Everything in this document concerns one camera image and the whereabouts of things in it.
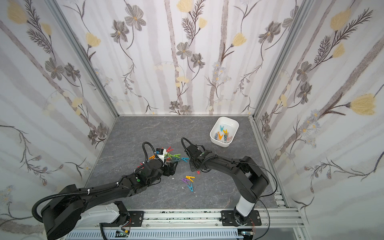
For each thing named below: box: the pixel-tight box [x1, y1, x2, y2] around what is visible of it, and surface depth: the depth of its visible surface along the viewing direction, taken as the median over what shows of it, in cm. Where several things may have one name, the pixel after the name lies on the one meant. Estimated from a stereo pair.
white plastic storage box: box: [209, 116, 240, 148], surface depth 113 cm
